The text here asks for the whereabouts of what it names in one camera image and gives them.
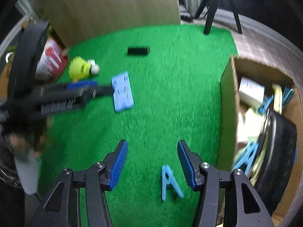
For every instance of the small black cylinder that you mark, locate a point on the small black cylinder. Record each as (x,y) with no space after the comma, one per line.
(138,50)

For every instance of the yellow chopstick wrapper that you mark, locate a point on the yellow chopstick wrapper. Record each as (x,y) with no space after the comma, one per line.
(278,98)

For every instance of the cardboard box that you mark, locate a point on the cardboard box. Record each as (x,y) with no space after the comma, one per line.
(242,124)

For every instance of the grey patterned sleeve forearm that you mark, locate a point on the grey patterned sleeve forearm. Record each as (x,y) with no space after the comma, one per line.
(7,164)

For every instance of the black foil package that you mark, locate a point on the black foil package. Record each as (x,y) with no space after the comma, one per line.
(278,162)

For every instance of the yellow plastic shuttlecock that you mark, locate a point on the yellow plastic shuttlecock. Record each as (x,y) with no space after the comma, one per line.
(80,69)

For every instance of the black tripod stand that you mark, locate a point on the black tripod stand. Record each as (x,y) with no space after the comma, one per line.
(212,6)

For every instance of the green artificial grass mat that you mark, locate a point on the green artificial grass mat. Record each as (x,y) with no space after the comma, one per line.
(176,93)

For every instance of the red white flower pot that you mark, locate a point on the red white flower pot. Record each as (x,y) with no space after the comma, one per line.
(52,63)

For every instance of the person's left hand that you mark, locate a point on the person's left hand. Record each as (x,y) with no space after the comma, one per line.
(30,134)

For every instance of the blue clothespin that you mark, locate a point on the blue clothespin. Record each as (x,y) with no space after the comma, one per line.
(168,179)
(265,104)
(288,93)
(246,158)

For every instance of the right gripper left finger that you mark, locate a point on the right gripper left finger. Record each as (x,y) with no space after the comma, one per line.
(101,177)

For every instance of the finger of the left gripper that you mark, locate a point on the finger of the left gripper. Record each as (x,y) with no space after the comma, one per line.
(81,84)
(101,91)

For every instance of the cardboard back panel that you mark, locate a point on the cardboard back panel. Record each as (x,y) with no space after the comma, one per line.
(77,20)

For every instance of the light blue plastic card holder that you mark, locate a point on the light blue plastic card holder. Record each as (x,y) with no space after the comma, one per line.
(122,96)

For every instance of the white power adapter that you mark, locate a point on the white power adapter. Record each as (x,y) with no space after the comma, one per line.
(251,93)

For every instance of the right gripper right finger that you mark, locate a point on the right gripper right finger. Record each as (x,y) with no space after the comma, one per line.
(203,178)

